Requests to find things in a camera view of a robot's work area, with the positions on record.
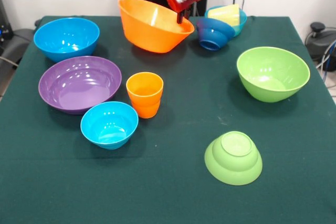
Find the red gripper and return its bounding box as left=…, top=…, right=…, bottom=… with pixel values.
left=165, top=0, right=209, bottom=25

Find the small dark blue bowl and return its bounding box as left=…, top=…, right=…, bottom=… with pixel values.
left=196, top=18, right=236, bottom=51

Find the large orange bowl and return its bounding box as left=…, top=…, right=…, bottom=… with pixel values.
left=117, top=0, right=195, bottom=54

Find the yellow cup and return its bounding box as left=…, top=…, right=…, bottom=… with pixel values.
left=208, top=4, right=241, bottom=27

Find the translucent blue ridged bowl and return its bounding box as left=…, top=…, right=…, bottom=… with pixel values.
left=204, top=5, right=248, bottom=37

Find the small green bowl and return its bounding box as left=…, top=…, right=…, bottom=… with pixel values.
left=204, top=131, right=263, bottom=186

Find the orange cup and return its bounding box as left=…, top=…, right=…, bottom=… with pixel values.
left=125, top=71, right=164, bottom=119

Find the large green bowl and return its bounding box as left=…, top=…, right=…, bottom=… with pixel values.
left=236, top=46, right=311, bottom=103

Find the large blue bowl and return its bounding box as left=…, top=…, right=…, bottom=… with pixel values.
left=33, top=17, right=101, bottom=63

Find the purple bowl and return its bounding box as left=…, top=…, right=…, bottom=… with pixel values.
left=38, top=56, right=122, bottom=115

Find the small light blue bowl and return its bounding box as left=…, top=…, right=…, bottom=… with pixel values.
left=80, top=101, right=139, bottom=151

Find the dark grey seat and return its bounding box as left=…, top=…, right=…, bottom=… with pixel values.
left=0, top=28, right=36, bottom=78

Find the black electronic device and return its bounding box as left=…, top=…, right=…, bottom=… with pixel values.
left=0, top=0, right=14, bottom=41

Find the dark green tablecloth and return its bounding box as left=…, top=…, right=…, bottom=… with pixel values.
left=0, top=15, right=336, bottom=224

